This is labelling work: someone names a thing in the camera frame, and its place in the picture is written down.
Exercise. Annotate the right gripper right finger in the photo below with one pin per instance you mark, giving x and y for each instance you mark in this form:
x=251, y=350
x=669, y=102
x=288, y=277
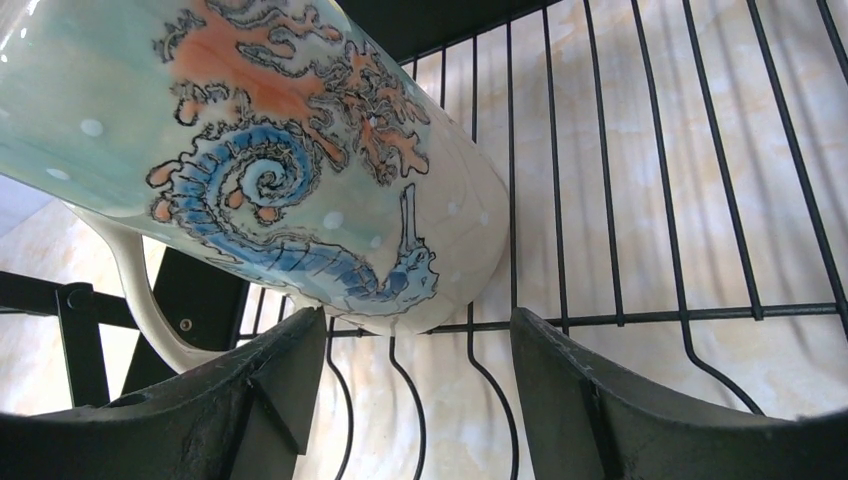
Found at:
x=587, y=417

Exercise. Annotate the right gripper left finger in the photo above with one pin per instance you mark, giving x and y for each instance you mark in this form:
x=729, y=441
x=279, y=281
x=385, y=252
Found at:
x=246, y=414

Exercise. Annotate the beige mug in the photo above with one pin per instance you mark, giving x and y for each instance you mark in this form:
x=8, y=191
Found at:
x=274, y=140

